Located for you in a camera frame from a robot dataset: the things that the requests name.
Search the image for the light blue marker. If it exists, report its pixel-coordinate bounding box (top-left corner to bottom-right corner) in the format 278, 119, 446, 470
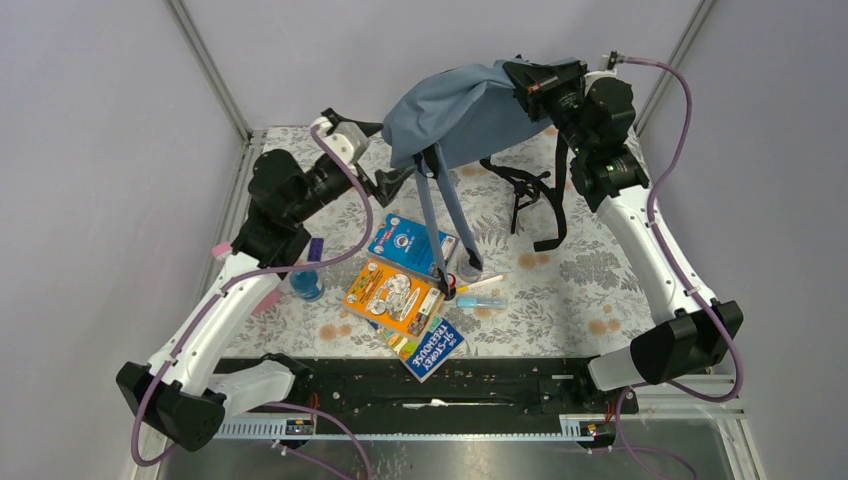
455, 296, 508, 310

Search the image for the clear round container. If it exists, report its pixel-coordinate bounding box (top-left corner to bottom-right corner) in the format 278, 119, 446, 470
456, 251, 483, 283

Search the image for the blue Treehouse book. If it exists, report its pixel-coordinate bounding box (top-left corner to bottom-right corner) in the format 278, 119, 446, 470
368, 316, 465, 383

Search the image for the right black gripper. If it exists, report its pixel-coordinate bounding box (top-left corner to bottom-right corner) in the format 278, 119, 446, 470
502, 60, 592, 157

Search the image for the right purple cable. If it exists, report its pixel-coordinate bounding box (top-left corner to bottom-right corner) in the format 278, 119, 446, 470
612, 56, 745, 480

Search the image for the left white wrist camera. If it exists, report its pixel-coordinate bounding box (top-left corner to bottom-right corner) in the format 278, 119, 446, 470
310, 108, 383, 166

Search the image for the pink metronome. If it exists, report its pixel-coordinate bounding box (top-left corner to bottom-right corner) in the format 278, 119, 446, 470
211, 242, 282, 316

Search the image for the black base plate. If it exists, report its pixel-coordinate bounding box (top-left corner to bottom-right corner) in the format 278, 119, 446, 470
211, 357, 641, 437

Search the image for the floral table mat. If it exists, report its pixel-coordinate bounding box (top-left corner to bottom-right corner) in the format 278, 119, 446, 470
226, 163, 654, 358

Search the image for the white orange pen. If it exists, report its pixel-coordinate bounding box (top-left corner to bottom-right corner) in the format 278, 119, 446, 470
456, 273, 506, 294

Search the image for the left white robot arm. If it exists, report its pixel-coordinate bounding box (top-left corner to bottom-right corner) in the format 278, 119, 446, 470
116, 149, 413, 466

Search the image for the orange book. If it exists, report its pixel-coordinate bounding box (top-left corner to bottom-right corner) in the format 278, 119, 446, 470
342, 259, 444, 339

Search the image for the red black button toy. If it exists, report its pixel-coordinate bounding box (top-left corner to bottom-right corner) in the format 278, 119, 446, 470
438, 272, 457, 301

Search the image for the purple toy brick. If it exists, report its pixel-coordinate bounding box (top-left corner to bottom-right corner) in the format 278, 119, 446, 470
307, 237, 325, 267

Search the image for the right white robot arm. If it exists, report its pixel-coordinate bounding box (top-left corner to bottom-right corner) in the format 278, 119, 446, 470
504, 60, 744, 412

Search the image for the blue grey backpack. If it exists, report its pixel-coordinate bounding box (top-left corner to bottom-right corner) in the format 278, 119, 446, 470
382, 57, 554, 279

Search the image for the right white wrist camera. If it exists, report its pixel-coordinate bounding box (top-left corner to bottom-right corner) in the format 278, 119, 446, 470
584, 50, 621, 90

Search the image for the grey slotted cable duct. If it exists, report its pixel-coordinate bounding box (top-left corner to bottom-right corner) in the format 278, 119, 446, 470
213, 412, 597, 442

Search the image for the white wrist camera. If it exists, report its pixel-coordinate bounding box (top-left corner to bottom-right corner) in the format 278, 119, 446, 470
584, 50, 621, 90
310, 108, 383, 166

